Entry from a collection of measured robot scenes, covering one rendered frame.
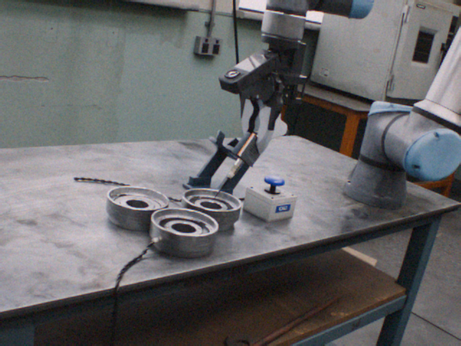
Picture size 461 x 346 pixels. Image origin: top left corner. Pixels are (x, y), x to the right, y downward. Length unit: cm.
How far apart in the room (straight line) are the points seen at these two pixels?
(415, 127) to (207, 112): 203
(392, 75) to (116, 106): 145
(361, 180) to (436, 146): 23
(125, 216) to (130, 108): 190
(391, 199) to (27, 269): 82
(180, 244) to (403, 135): 55
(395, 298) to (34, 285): 101
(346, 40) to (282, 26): 229
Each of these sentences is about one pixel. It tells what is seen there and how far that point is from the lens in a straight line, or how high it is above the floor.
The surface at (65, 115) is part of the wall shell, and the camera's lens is 261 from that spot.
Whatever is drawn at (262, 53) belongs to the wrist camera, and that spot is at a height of 110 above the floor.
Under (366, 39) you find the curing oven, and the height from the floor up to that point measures 113.
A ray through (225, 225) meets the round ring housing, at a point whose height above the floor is 81.
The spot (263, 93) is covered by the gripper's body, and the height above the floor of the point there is 103.
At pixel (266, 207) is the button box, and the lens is 103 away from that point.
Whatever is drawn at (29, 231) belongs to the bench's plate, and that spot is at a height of 80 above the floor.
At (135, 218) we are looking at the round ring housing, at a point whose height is 83.
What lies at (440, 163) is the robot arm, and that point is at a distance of 116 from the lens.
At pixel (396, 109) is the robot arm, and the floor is 102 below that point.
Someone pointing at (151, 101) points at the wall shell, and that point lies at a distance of 283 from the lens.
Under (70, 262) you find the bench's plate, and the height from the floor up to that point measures 80.
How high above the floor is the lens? 117
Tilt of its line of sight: 18 degrees down
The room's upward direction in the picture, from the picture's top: 10 degrees clockwise
